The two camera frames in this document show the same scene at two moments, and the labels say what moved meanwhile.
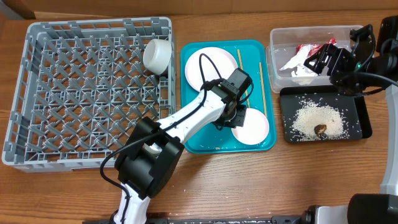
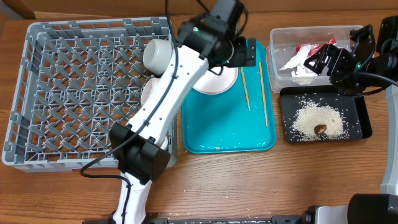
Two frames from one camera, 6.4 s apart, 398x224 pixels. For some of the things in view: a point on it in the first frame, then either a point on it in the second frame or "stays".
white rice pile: [310, 114] stays
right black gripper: [328, 59] stays
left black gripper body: [237, 117] → [239, 56]
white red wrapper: [301, 74] stays
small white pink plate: [255, 129] → [149, 86]
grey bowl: [157, 55] stays
